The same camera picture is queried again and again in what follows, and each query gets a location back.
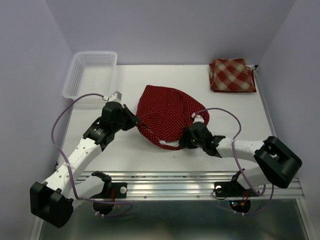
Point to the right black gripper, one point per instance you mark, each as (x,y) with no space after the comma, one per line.
(184,141)

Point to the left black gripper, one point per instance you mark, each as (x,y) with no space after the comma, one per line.
(133,120)

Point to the red plaid skirt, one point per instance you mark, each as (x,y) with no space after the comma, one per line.
(228,64)

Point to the red polka dot skirt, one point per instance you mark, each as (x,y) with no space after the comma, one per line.
(233,82)

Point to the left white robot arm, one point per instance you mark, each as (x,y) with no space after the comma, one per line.
(55,199)

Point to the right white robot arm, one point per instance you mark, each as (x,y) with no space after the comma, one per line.
(277,164)

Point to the white plastic basket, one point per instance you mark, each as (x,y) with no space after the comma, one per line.
(91,72)

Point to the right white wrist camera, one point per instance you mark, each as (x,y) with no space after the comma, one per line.
(198,118)

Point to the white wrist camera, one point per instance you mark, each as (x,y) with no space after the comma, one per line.
(198,118)
(114,97)

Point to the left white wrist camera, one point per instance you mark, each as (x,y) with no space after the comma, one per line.
(114,97)

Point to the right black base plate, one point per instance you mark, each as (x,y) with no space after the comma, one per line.
(223,189)

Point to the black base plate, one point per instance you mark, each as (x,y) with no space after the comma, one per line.
(118,190)
(223,189)

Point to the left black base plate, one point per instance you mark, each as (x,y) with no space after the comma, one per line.
(118,190)

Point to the aluminium rail frame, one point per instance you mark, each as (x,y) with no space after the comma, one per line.
(179,185)

